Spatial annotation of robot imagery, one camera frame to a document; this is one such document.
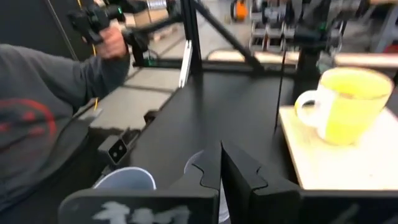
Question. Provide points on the person's hand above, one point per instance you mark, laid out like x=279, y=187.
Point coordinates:
x=112, y=43

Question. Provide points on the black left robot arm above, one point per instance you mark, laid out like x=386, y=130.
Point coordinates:
x=308, y=68

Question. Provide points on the yellow and white mug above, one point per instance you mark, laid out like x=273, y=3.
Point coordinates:
x=351, y=105

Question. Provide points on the wooden shelf with black frame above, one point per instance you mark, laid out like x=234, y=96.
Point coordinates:
x=342, y=161

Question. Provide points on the black table-level camera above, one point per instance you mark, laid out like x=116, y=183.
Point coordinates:
x=117, y=151

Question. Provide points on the grey mug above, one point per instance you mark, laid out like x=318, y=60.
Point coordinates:
x=130, y=180

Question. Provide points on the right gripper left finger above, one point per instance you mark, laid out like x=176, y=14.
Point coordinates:
x=186, y=202

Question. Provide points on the black table frame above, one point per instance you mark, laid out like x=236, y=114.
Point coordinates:
x=191, y=37

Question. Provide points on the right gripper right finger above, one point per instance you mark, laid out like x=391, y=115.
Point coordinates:
x=280, y=205

